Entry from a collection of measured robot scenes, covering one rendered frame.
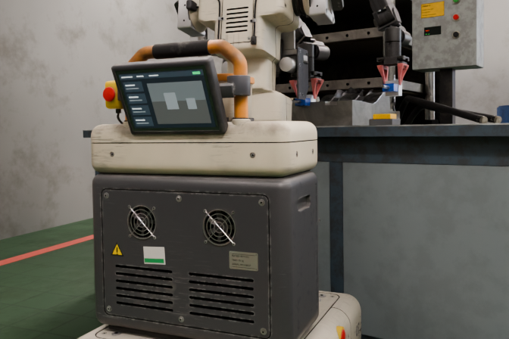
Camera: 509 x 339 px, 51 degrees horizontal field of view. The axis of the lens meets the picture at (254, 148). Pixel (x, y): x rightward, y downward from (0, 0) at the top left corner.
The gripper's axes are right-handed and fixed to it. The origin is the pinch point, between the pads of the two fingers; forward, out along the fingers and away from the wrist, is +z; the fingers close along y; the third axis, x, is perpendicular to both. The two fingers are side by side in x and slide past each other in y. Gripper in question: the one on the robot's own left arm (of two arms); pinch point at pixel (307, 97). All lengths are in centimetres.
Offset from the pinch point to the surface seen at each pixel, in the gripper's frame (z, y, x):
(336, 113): 6.4, -13.1, 1.8
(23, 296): 91, 141, 29
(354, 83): -11, 15, -79
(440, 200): 35, -50, 3
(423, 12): -44, -18, -85
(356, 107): 4.3, -19.1, -1.7
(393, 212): 40, -34, 3
